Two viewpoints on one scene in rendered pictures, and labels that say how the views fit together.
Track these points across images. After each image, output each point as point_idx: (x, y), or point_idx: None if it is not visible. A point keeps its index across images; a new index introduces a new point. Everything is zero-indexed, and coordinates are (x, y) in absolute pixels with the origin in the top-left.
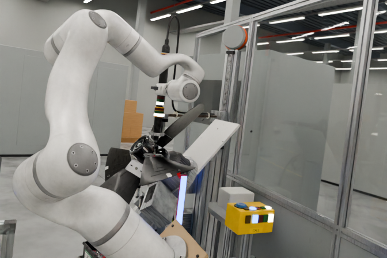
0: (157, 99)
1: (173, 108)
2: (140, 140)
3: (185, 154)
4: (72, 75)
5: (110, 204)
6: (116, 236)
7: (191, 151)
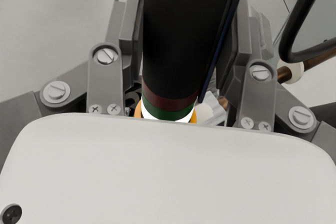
0: (142, 93)
1: (281, 59)
2: (135, 96)
3: (306, 79)
4: None
5: None
6: None
7: (325, 90)
